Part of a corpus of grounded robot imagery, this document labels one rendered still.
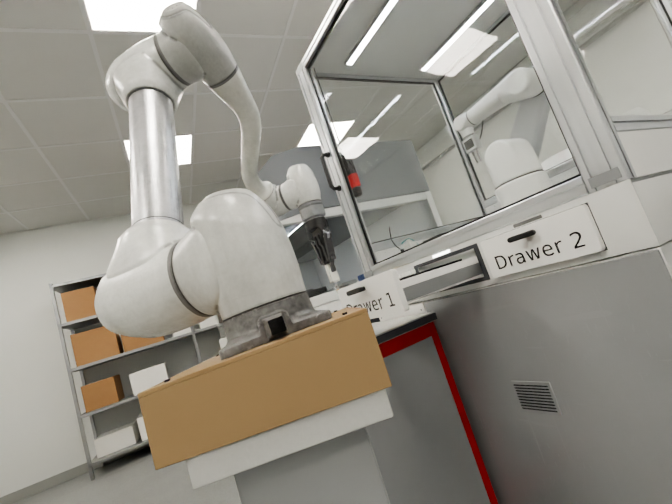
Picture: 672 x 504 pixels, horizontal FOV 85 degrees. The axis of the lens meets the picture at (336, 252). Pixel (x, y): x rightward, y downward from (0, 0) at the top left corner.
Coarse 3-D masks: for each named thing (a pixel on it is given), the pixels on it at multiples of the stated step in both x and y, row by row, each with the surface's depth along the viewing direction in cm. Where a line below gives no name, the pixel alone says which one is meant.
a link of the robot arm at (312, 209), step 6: (306, 204) 128; (312, 204) 128; (318, 204) 130; (300, 210) 130; (306, 210) 129; (312, 210) 128; (318, 210) 129; (324, 210) 132; (306, 216) 129; (312, 216) 128
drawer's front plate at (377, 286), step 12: (372, 276) 98; (384, 276) 94; (396, 276) 91; (348, 288) 109; (372, 288) 99; (384, 288) 95; (396, 288) 90; (348, 300) 111; (360, 300) 105; (372, 300) 100; (384, 300) 96; (396, 300) 91; (372, 312) 101; (384, 312) 97; (396, 312) 92
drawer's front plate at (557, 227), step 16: (576, 208) 82; (528, 224) 92; (544, 224) 89; (560, 224) 86; (576, 224) 83; (592, 224) 80; (496, 240) 101; (528, 240) 93; (544, 240) 90; (576, 240) 83; (592, 240) 81; (512, 256) 98; (528, 256) 94; (544, 256) 90; (560, 256) 87; (576, 256) 84; (496, 272) 103; (512, 272) 99
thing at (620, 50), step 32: (576, 0) 92; (608, 0) 104; (640, 0) 119; (576, 32) 87; (608, 32) 97; (640, 32) 110; (608, 64) 91; (640, 64) 102; (608, 96) 85; (640, 96) 95
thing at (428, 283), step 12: (456, 264) 105; (468, 264) 107; (420, 276) 97; (432, 276) 99; (444, 276) 101; (456, 276) 103; (468, 276) 105; (408, 288) 94; (420, 288) 96; (432, 288) 98; (444, 288) 100; (408, 300) 93
